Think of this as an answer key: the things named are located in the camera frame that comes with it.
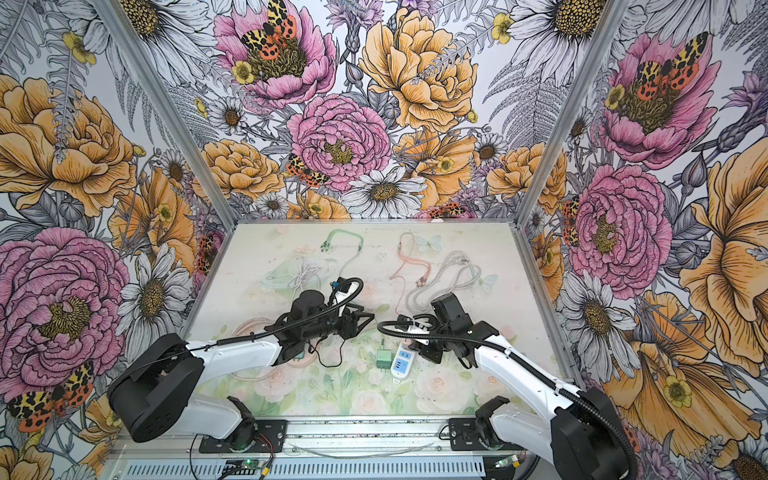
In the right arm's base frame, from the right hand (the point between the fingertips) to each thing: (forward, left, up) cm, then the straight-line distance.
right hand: (418, 347), depth 82 cm
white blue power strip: (-3, +4, -4) cm, 6 cm away
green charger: (-1, +9, -5) cm, 10 cm away
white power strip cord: (+22, -12, -5) cm, 25 cm away
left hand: (+7, +14, +3) cm, 16 cm away
